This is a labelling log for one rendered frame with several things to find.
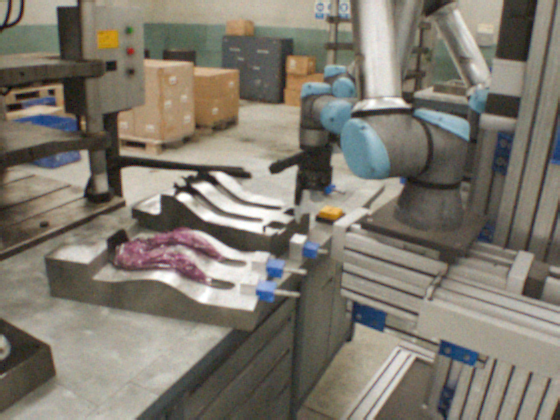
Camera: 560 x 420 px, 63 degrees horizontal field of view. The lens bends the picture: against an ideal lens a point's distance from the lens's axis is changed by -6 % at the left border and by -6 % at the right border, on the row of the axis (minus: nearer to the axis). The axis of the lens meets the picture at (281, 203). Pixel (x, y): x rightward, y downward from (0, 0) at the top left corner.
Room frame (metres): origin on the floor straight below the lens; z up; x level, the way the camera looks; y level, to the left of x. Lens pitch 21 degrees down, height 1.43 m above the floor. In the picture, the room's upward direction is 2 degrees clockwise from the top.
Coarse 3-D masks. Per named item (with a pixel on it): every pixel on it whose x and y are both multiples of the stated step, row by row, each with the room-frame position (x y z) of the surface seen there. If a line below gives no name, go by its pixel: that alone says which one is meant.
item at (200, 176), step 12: (192, 180) 1.44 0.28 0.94; (204, 180) 1.45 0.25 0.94; (216, 180) 1.47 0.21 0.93; (192, 192) 1.38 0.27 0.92; (228, 192) 1.44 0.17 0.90; (204, 204) 1.33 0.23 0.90; (240, 204) 1.39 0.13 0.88; (252, 204) 1.40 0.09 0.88; (264, 204) 1.39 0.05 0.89; (228, 216) 1.30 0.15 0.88; (240, 216) 1.30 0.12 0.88; (252, 216) 1.29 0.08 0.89
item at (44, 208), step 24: (0, 192) 1.65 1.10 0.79; (24, 192) 1.66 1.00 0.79; (48, 192) 1.68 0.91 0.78; (72, 192) 1.68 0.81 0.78; (0, 216) 1.43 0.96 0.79; (24, 216) 1.44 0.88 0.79; (48, 216) 1.45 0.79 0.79; (72, 216) 1.46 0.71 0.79; (96, 216) 1.51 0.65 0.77; (0, 240) 1.25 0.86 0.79; (24, 240) 1.26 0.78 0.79; (48, 240) 1.32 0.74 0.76
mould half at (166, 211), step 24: (168, 192) 1.33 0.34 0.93; (216, 192) 1.41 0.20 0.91; (240, 192) 1.47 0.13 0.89; (144, 216) 1.36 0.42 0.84; (168, 216) 1.31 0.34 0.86; (192, 216) 1.27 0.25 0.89; (216, 216) 1.29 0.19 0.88; (264, 216) 1.29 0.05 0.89; (288, 216) 1.29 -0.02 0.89; (216, 240) 1.24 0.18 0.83; (240, 240) 1.20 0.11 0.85; (264, 240) 1.17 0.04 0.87; (288, 240) 1.26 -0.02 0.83
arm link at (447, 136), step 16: (416, 112) 0.96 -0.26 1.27; (432, 112) 0.97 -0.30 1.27; (432, 128) 0.91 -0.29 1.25; (448, 128) 0.91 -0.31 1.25; (464, 128) 0.92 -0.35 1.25; (432, 144) 0.89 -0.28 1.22; (448, 144) 0.91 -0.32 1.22; (464, 144) 0.92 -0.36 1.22; (432, 160) 0.89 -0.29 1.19; (448, 160) 0.91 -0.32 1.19; (464, 160) 0.93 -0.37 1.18; (416, 176) 0.93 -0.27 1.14; (432, 176) 0.91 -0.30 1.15; (448, 176) 0.91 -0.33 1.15
